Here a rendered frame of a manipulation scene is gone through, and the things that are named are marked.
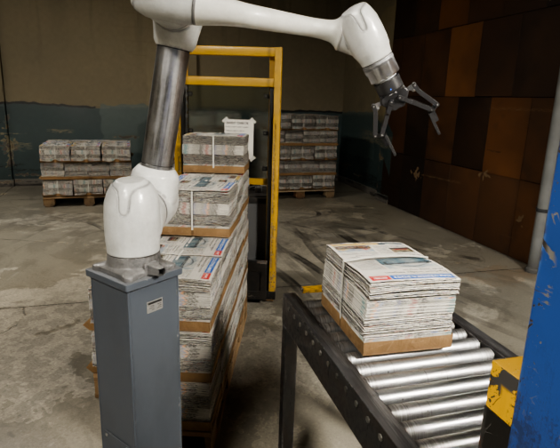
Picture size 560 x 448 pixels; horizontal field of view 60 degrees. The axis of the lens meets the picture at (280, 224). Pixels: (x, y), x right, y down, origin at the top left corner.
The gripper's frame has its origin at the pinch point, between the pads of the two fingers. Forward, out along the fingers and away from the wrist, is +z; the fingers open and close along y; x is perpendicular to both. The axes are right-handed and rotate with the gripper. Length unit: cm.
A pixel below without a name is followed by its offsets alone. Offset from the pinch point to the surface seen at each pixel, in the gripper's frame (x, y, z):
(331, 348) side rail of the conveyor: 28, 47, 38
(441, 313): 21, 14, 44
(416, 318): 24, 21, 41
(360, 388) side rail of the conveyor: 48, 38, 38
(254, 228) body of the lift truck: -189, 132, 66
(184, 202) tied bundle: -71, 110, -1
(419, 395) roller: 46, 26, 47
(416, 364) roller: 32, 26, 50
